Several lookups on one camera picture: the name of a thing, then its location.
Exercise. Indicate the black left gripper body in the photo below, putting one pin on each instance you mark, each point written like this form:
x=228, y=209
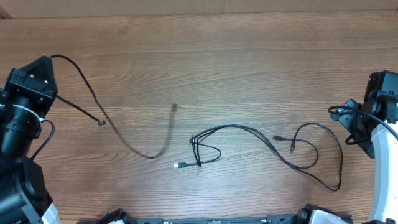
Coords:
x=25, y=94

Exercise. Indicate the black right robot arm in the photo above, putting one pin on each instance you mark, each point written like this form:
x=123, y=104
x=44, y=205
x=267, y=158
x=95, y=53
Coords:
x=382, y=87

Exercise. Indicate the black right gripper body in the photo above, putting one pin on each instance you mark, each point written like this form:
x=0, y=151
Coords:
x=359, y=127

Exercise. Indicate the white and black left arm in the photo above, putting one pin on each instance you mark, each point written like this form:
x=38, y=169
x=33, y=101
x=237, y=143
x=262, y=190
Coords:
x=24, y=197

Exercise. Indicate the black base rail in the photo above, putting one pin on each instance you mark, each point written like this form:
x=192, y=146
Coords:
x=308, y=214

